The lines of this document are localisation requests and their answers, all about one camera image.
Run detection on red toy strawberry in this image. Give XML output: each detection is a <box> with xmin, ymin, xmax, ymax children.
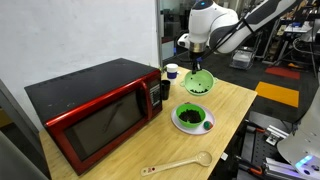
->
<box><xmin>203</xmin><ymin>120</ymin><xmax>214</xmax><ymax>131</ymax></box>

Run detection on red and black microwave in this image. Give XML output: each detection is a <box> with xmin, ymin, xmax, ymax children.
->
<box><xmin>24</xmin><ymin>57</ymin><xmax>164</xmax><ymax>177</ymax></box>

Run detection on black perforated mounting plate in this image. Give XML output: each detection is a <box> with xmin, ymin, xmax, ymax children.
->
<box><xmin>234</xmin><ymin>111</ymin><xmax>301</xmax><ymax>180</ymax></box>

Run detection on lavender plate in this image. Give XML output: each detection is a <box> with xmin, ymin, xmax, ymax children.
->
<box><xmin>170</xmin><ymin>101</ymin><xmax>217</xmax><ymax>136</ymax></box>

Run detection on black cup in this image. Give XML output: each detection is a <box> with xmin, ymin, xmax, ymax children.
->
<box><xmin>161</xmin><ymin>79</ymin><xmax>172</xmax><ymax>101</ymax></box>

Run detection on clear plastic storage bin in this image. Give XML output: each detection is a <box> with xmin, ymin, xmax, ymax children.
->
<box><xmin>229</xmin><ymin>49</ymin><xmax>255</xmax><ymax>70</ymax></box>

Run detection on silver clamp with red handle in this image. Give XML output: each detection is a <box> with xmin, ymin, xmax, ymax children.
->
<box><xmin>253</xmin><ymin>123</ymin><xmax>289</xmax><ymax>147</ymax></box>

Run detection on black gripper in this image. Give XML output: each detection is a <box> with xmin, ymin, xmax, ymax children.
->
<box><xmin>190</xmin><ymin>51</ymin><xmax>204</xmax><ymax>76</ymax></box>

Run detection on dark beans pile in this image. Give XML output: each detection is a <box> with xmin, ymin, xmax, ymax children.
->
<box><xmin>179</xmin><ymin>109</ymin><xmax>203</xmax><ymax>124</ymax></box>

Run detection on white paper cup, purple band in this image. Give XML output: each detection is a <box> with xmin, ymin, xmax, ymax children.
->
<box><xmin>166</xmin><ymin>63</ymin><xmax>179</xmax><ymax>86</ymax></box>

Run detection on grey metal door frame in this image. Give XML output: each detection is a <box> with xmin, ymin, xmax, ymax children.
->
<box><xmin>155</xmin><ymin>0</ymin><xmax>165</xmax><ymax>68</ymax></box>

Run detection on beige plastic spoon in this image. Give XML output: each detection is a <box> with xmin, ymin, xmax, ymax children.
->
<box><xmin>140</xmin><ymin>150</ymin><xmax>213</xmax><ymax>177</ymax></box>

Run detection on light green bowl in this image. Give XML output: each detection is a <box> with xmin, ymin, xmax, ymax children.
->
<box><xmin>179</xmin><ymin>68</ymin><xmax>219</xmax><ymax>97</ymax></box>

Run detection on silver clamp with orange handle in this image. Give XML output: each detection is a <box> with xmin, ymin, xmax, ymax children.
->
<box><xmin>248</xmin><ymin>155</ymin><xmax>296</xmax><ymax>177</ymax></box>

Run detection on bright green bowl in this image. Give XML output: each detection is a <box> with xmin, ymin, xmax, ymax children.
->
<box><xmin>175</xmin><ymin>102</ymin><xmax>207</xmax><ymax>129</ymax></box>

